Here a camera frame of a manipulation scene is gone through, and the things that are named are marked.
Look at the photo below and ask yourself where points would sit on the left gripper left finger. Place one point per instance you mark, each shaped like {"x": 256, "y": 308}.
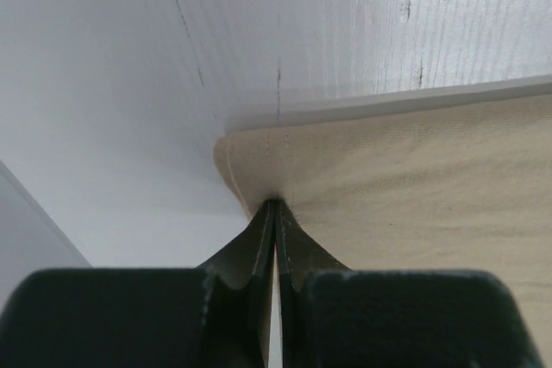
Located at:
{"x": 214, "y": 315}

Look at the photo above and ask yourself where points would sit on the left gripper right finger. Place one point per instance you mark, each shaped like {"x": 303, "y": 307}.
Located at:
{"x": 332, "y": 316}

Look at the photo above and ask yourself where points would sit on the beige t shirt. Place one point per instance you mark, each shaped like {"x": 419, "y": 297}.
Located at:
{"x": 461, "y": 187}

